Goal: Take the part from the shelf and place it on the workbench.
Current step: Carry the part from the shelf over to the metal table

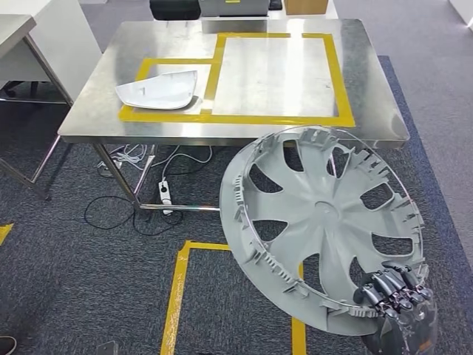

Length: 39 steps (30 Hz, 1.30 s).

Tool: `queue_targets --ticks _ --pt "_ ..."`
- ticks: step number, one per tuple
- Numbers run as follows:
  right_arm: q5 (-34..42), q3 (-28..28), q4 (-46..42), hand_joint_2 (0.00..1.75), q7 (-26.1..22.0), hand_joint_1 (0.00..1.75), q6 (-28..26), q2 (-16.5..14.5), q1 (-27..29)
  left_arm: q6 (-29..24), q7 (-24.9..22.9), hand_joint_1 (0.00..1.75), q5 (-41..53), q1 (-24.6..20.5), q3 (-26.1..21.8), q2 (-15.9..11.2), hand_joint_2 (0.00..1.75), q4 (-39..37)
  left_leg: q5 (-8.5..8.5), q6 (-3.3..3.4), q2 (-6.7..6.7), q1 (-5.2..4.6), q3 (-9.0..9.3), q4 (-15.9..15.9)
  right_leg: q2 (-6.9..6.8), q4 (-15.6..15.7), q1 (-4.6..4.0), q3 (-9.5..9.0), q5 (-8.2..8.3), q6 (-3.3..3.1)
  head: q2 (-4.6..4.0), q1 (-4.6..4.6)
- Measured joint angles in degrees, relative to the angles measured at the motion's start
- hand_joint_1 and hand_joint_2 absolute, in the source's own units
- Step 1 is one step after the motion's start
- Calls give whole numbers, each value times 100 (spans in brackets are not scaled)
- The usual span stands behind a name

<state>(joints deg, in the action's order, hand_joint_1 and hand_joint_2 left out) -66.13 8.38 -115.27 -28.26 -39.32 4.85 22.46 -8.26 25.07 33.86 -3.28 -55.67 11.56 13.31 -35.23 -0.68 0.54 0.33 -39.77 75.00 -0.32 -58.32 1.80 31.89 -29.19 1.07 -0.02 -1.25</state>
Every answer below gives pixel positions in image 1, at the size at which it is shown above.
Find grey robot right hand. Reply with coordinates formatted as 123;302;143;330
352;263;440;355

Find grey plastic wheel hubcap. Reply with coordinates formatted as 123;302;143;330
219;125;430;337

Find yellow tape on workbench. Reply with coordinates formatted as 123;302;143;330
118;31;356;129

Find stainless steel workbench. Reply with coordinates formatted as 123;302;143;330
57;18;411;217

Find yellow floor tape outline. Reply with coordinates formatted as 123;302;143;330
159;240;307;355

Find cardboard box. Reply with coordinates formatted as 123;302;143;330
284;0;329;16

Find white power strip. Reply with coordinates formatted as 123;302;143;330
158;180;174;217

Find grey laptop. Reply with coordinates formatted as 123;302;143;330
198;0;270;18

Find white car mirror cover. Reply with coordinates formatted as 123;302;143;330
115;70;198;111

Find black carrying case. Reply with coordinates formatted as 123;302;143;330
149;0;202;21

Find grey side table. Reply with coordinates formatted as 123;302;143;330
0;13;75;202

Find white cable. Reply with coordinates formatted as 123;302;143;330
97;143;214;183

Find black cable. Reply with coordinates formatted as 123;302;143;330
84;195;185;237

